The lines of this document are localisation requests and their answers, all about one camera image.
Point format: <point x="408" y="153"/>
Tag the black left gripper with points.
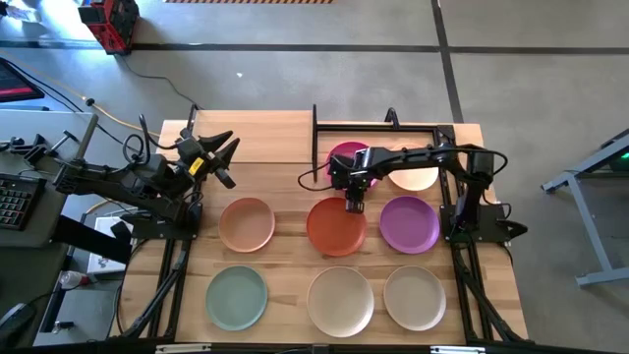
<point x="187" y="152"/>

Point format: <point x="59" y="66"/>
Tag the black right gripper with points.
<point x="351" y="167"/>

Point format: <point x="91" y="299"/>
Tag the red-orange plate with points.
<point x="336" y="231"/>

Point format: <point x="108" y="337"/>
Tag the magenta plate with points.
<point x="346" y="148"/>

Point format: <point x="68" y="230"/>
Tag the purple plate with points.
<point x="410" y="226"/>

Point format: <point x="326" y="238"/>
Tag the pale peach plate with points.
<point x="413" y="179"/>

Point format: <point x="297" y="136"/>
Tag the salmon plate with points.
<point x="245" y="226"/>

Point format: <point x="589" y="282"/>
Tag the large beige plate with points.
<point x="340" y="302"/>

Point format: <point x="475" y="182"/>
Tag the grey-beige plate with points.
<point x="415" y="298"/>

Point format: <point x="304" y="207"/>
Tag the sage green plate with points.
<point x="236" y="298"/>

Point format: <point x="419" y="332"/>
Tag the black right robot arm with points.
<point x="417" y="153"/>

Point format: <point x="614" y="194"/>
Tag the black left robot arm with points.
<point x="123" y="189"/>

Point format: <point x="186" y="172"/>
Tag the yellow tag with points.
<point x="196" y="166"/>

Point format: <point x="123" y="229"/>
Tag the black flat bar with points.
<point x="88" y="239"/>

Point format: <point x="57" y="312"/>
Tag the white cardboard box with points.
<point x="110" y="268"/>

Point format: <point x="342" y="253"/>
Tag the red and black tool box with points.
<point x="110" y="22"/>

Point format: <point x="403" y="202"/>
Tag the black desk clamp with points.
<point x="35" y="150"/>

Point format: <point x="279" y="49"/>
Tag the grey desk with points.
<point x="29" y="123"/>

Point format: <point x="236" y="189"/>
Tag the clear bottle with red cap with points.
<point x="71" y="280"/>

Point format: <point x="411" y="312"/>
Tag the black keyboard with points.
<point x="17" y="201"/>

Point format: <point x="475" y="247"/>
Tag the black computer mouse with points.
<point x="15" y="322"/>

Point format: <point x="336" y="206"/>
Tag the black aluminium rig frame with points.
<point x="378" y="128"/>

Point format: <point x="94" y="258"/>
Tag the silver metal bracket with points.
<point x="457" y="349"/>
<point x="184" y="348"/>

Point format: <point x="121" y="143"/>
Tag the grey metal table frame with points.
<point x="602" y="277"/>

